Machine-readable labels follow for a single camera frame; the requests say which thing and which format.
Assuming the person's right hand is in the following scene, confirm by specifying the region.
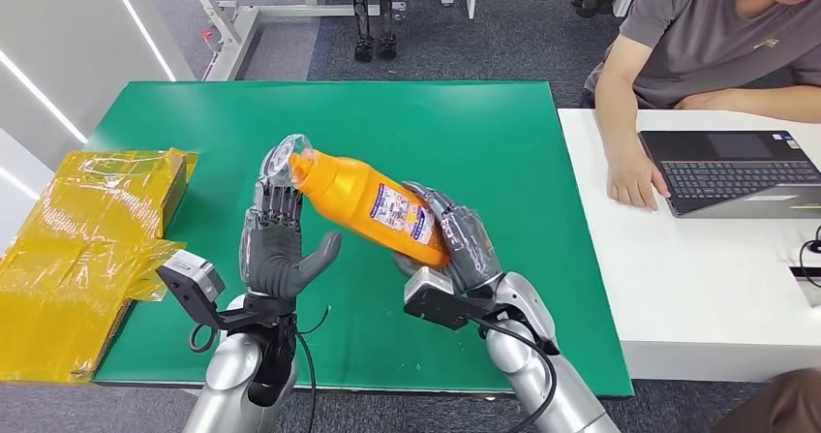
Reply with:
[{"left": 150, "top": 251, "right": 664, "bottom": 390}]
[{"left": 605, "top": 150, "right": 672, "bottom": 212}]

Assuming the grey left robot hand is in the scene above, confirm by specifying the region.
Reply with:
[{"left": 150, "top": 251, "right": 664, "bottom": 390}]
[{"left": 240, "top": 154, "right": 343, "bottom": 300}]

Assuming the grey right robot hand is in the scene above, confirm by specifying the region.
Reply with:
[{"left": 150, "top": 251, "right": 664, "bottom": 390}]
[{"left": 392, "top": 181, "right": 505, "bottom": 294}]

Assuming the person's left hand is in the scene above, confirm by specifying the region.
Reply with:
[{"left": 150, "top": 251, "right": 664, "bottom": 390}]
[{"left": 673, "top": 88, "right": 741, "bottom": 111}]

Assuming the orange bottle with clear cap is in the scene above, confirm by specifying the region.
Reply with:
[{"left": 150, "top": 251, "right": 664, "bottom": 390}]
[{"left": 265, "top": 133, "right": 452, "bottom": 269}]

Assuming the person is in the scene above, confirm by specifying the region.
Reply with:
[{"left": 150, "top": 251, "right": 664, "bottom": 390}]
[{"left": 582, "top": 0, "right": 821, "bottom": 212}]

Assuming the dark grey laptop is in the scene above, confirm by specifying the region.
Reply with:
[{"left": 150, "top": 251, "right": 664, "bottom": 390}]
[{"left": 638, "top": 129, "right": 821, "bottom": 218}]

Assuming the white desk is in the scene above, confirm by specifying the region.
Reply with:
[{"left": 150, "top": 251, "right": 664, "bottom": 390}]
[{"left": 558, "top": 108, "right": 821, "bottom": 384}]

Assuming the green table mat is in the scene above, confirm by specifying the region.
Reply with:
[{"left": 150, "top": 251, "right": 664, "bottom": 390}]
[{"left": 86, "top": 81, "right": 634, "bottom": 397}]

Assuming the yellow film-wrapped box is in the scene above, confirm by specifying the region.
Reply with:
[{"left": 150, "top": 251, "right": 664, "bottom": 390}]
[{"left": 0, "top": 148, "right": 200, "bottom": 384}]

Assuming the black robot leg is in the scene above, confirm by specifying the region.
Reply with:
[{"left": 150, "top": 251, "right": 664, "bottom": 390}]
[
  {"left": 347, "top": 0, "right": 376, "bottom": 63},
  {"left": 376, "top": 0, "right": 399, "bottom": 60}
]

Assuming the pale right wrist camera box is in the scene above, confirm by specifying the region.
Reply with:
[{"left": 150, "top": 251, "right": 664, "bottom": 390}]
[{"left": 402, "top": 265, "right": 489, "bottom": 332}]

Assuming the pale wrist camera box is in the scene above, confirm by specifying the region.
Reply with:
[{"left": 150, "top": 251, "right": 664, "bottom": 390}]
[
  {"left": 155, "top": 249, "right": 258, "bottom": 332},
  {"left": 402, "top": 265, "right": 489, "bottom": 332}
]

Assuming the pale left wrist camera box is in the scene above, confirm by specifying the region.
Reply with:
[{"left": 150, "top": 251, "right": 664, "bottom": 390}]
[{"left": 155, "top": 249, "right": 258, "bottom": 332}]

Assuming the black camera cable loop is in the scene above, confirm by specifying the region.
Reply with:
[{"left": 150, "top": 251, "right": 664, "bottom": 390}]
[{"left": 188, "top": 322, "right": 222, "bottom": 355}]

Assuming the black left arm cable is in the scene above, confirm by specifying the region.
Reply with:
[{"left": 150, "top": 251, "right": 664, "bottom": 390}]
[{"left": 294, "top": 304, "right": 333, "bottom": 433}]

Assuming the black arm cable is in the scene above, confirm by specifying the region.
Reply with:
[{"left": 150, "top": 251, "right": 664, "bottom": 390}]
[
  {"left": 294, "top": 304, "right": 333, "bottom": 433},
  {"left": 475, "top": 316, "right": 561, "bottom": 433}
]

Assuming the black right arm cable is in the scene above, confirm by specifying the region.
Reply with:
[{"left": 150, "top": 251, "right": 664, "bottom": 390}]
[{"left": 475, "top": 316, "right": 561, "bottom": 433}]

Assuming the black desk cable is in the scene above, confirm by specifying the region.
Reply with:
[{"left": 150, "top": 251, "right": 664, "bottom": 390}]
[{"left": 797, "top": 223, "right": 821, "bottom": 289}]

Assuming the desk cable port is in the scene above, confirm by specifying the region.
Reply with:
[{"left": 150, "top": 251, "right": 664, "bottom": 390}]
[{"left": 787, "top": 263, "right": 821, "bottom": 309}]

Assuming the white metal frame stand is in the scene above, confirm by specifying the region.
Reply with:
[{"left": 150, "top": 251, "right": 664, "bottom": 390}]
[{"left": 165, "top": 0, "right": 409, "bottom": 83}]

